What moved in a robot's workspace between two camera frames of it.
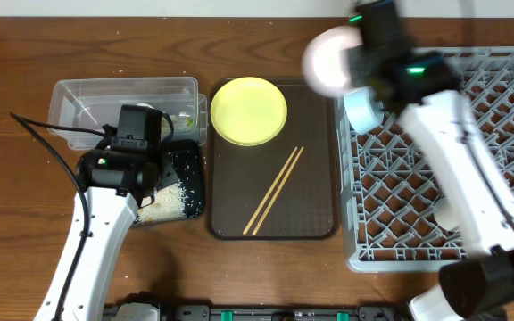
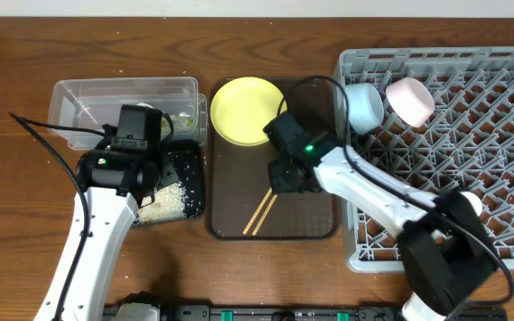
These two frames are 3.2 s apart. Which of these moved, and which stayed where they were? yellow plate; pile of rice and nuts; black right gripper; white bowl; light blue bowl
Moved: white bowl; black right gripper
Stayed: yellow plate; light blue bowl; pile of rice and nuts
